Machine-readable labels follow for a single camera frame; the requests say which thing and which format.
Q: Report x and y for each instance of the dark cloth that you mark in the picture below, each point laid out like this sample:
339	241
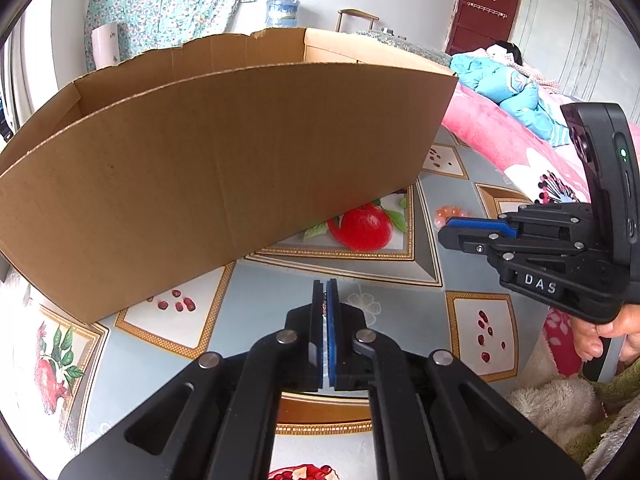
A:
511	52

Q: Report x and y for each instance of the white panelled wardrobe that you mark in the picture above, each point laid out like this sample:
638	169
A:
565	35

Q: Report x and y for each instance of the dark red door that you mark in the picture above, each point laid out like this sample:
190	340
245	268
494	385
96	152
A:
480	30

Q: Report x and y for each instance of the green fluffy rug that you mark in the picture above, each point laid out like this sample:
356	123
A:
620	395

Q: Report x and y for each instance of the large cardboard box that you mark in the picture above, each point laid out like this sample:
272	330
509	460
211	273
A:
225	170

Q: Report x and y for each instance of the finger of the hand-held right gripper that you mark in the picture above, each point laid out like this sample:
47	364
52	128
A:
465	240
480	225

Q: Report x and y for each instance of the white wall hook rack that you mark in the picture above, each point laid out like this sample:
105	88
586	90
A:
487	8

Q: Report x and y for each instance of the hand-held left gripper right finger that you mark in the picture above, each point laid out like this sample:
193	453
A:
336	345

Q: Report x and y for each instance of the grey patterned bedcover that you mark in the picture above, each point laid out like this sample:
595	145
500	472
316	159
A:
400	42

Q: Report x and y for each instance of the thin frame chair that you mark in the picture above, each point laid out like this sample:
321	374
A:
357	12

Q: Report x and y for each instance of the white fluffy blanket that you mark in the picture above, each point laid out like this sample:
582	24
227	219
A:
555	410

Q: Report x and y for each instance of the teal floral curtain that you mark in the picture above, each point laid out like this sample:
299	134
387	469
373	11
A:
165	5

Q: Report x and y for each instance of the blue water jug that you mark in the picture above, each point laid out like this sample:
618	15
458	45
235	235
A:
282	12

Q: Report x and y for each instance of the person's right hand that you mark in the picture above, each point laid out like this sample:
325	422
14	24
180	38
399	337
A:
630	330

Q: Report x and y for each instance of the turquoise quilt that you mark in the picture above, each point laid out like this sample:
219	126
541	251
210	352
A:
520	90

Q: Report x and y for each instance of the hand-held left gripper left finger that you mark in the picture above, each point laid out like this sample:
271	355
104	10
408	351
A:
316	340

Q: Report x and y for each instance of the pale cylindrical roll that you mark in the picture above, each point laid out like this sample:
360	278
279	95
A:
105	45

